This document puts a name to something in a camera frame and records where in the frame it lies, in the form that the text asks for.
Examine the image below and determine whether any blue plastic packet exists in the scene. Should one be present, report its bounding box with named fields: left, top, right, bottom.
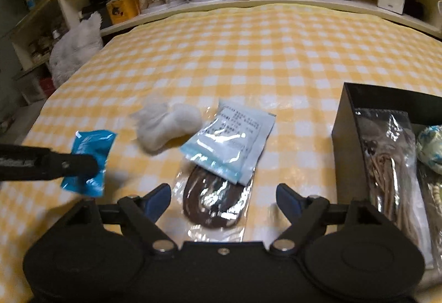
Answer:
left=61, top=129, right=117, bottom=199

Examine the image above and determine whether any yellow small box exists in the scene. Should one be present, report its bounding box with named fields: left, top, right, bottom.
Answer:
left=106, top=0, right=141, bottom=26

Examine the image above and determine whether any dark brown laces packet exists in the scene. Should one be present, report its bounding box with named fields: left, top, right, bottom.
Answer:
left=171, top=164, right=258, bottom=246

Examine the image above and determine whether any group of small figurines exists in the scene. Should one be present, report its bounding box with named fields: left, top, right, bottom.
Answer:
left=29, top=30, right=66, bottom=59

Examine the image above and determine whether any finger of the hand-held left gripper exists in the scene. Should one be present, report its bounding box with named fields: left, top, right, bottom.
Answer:
left=41, top=147, right=100, bottom=181

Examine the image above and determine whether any clear plastic box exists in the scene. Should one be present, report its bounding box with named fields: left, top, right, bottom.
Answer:
left=15, top=71, right=46, bottom=105

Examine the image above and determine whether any green patterned fabric ball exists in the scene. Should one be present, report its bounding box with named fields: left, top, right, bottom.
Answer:
left=415, top=126, right=442, bottom=175

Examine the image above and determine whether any black fluffy item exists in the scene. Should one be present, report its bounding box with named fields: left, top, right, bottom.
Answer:
left=404, top=0, right=425, bottom=19

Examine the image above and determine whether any beige laces clear packet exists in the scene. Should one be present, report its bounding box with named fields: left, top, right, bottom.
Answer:
left=354, top=107, right=434, bottom=270

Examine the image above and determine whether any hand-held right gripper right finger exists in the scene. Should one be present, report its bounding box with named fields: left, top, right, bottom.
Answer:
left=270, top=183, right=389, bottom=252

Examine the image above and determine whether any black cardboard box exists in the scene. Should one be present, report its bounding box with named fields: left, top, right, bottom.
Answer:
left=331, top=82, right=442, bottom=270

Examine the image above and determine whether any beaded cord clear packet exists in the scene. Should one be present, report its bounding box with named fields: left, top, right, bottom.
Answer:
left=416, top=170, right=442, bottom=256

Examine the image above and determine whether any yellow checked blanket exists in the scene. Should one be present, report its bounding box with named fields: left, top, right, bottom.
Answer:
left=0, top=1, right=442, bottom=303

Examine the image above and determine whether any white fluffy pillow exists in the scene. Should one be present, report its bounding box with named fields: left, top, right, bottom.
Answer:
left=48, top=11, right=104, bottom=88

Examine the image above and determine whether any light blue white sachet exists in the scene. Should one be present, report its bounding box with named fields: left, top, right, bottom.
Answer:
left=179, top=99, right=278, bottom=186

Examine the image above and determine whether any red small box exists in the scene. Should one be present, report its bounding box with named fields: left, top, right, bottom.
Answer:
left=38, top=77, right=56, bottom=97

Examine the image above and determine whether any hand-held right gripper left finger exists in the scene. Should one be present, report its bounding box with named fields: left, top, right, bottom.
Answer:
left=57, top=183, right=178, bottom=253

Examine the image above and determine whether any white cotton wad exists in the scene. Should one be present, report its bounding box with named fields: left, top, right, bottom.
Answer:
left=129, top=99, right=203, bottom=154

